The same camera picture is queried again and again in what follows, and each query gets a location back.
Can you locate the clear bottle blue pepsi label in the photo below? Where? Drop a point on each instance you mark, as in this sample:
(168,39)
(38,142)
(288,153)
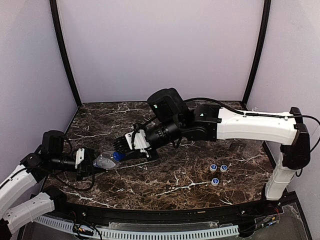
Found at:
(235,145)

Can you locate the right wrist camera with heatsink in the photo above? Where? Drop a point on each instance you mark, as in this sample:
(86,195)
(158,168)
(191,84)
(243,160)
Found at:
(133,141)

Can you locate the solid blue pepsi cap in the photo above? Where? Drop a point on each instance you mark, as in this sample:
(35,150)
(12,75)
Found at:
(118,156)

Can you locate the black corner post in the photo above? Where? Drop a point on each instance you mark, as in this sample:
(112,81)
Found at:
(258,50)
(63,51)

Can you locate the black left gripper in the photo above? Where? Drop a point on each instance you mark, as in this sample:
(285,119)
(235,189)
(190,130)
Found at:
(86,164)

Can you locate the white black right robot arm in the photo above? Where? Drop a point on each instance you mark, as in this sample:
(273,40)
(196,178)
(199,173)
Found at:
(212,121)

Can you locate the black front table rail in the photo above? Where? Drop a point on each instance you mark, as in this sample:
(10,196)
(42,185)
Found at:
(242,214)

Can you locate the black left corner post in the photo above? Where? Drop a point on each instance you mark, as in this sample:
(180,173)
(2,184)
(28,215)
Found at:
(63,51)

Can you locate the white slotted cable duct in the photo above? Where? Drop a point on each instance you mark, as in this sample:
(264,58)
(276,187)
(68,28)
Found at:
(130,231)

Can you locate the black right corner post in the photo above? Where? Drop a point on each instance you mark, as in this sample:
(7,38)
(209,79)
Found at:
(258,50)

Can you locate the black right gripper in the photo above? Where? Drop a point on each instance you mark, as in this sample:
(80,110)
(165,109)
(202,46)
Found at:
(138,154)

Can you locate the blue white bottle cap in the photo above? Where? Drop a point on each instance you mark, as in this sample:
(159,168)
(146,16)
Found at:
(215,181)
(213,167)
(223,168)

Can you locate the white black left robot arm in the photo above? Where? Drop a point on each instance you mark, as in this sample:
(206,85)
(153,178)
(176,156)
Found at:
(32,169)

